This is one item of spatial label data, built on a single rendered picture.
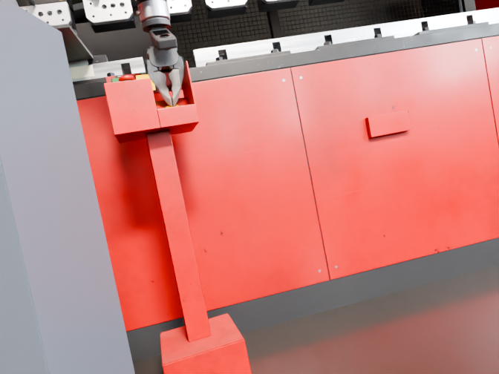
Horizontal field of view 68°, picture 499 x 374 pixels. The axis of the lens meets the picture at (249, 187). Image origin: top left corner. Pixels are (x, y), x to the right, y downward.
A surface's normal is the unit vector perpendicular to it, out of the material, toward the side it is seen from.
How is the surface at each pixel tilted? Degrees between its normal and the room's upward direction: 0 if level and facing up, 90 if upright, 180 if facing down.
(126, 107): 90
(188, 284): 90
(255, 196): 90
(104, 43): 90
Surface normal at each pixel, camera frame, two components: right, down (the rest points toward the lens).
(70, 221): 0.98, -0.18
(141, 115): 0.26, 0.00
